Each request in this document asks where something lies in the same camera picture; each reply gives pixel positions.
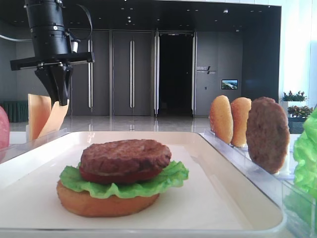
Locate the brown meat patty in rack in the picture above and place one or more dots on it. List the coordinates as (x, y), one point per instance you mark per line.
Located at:
(267, 134)

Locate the red tomato slice in rack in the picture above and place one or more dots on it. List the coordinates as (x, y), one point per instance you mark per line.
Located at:
(4, 129)

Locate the far bread slice in rack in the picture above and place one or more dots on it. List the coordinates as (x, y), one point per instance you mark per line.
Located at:
(221, 119)

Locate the bread slice in rack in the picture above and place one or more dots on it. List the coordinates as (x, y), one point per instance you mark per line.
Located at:
(240, 108)
(221, 119)

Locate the small wall screen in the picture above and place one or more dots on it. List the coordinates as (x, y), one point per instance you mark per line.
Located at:
(229, 84)

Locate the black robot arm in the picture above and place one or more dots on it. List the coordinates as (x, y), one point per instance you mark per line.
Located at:
(55, 48)

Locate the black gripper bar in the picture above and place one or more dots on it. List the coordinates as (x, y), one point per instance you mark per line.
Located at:
(56, 80)

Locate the clear right food rack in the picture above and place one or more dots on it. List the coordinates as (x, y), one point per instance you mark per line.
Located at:
(276, 187)

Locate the clear food rack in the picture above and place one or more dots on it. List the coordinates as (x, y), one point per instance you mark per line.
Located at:
(276, 187)
(15, 150)

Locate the white rectangular tray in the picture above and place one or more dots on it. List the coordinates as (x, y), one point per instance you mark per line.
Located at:
(216, 201)

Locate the orange cheese slice rear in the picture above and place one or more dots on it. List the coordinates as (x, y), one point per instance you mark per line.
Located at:
(39, 110)

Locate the green draped table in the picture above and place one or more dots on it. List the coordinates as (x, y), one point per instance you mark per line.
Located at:
(17, 111)

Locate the red tomato slice on burger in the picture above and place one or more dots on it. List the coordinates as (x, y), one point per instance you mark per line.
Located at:
(121, 179)

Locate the green lettuce in rack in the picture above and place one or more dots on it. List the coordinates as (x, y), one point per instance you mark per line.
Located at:
(305, 153)

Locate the clear left food rack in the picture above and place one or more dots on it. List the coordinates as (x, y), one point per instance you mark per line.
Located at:
(15, 150)

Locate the green lettuce leaf on burger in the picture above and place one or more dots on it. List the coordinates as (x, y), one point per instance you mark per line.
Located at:
(172, 176)

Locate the brown meat patty on burger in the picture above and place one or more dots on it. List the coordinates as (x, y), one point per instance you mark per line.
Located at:
(125, 157)

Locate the bottom bun slice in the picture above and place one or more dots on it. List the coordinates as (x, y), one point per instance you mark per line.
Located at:
(82, 204)

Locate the near bread slice in rack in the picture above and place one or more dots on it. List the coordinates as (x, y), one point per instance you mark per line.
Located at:
(240, 108)

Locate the orange cheese slice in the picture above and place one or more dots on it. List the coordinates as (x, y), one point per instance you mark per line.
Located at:
(39, 110)
(55, 119)

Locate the potted plants in white planters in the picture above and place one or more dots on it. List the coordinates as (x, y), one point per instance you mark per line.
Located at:
(297, 109)

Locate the orange cheese slice front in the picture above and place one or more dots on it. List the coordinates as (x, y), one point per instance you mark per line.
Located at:
(55, 119)

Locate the grey double door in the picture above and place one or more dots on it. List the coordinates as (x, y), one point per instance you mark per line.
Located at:
(120, 81)

